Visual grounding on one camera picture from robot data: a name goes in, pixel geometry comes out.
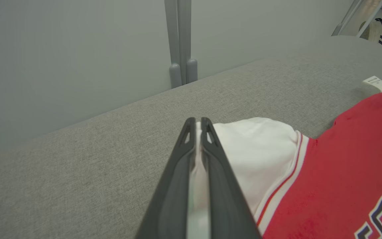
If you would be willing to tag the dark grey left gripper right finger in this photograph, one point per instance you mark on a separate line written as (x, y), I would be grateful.
(225, 199)

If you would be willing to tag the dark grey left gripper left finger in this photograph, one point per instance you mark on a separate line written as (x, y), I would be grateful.
(171, 199)

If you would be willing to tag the red and white jersey shirt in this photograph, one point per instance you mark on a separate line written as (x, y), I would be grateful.
(343, 166)

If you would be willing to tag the grey fabric sofa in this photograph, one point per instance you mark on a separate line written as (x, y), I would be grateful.
(78, 172)

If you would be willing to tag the grey wheeled stand leg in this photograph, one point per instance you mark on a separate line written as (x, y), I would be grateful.
(347, 18)

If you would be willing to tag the grey partition joint post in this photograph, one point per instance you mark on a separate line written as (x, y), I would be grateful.
(181, 33)

